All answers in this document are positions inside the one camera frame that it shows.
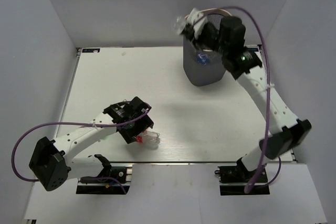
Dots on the red label red cap bottle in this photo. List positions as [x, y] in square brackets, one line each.
[149, 139]

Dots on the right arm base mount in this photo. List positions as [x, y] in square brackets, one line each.
[232, 181]

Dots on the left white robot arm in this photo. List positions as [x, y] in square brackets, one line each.
[55, 161]

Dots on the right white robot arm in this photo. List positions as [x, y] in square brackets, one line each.
[285, 130]

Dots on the black label black cap bottle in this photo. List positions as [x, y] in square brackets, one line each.
[179, 25]

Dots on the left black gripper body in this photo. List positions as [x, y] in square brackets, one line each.
[136, 128]

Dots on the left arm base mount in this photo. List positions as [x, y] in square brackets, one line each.
[112, 179]

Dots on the grey mesh waste bin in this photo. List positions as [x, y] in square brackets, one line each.
[199, 75]

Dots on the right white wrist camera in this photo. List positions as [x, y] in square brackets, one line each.
[197, 19]

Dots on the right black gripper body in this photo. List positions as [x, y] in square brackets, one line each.
[209, 38]

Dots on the blue label plastic bottle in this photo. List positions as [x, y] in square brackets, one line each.
[203, 59]

